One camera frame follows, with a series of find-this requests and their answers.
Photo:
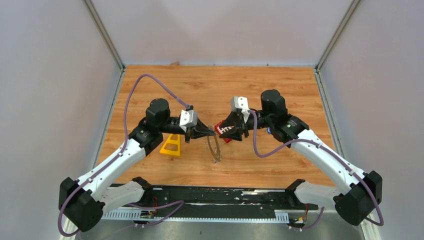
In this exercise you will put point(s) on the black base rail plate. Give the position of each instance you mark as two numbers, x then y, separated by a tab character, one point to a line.
218	202

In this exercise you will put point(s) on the white slotted cable duct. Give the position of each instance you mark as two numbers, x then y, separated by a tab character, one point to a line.
280	217

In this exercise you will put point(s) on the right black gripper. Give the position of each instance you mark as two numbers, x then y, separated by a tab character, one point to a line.
234	119

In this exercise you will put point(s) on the red window toy block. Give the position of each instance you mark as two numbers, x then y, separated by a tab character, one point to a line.
222	130

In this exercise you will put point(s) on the yellow triangular toy block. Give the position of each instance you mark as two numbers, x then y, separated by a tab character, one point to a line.
172	146

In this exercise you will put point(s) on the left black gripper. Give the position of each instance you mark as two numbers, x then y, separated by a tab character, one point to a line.
200	130

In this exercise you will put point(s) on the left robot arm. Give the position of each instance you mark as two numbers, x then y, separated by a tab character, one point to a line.
86	199

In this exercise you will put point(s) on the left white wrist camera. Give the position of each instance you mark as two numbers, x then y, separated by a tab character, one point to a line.
188	119

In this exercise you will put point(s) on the grey metal keyring disc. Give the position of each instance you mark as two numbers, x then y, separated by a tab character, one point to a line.
214	147

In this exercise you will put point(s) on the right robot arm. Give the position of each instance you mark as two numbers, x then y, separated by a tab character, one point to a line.
356	193

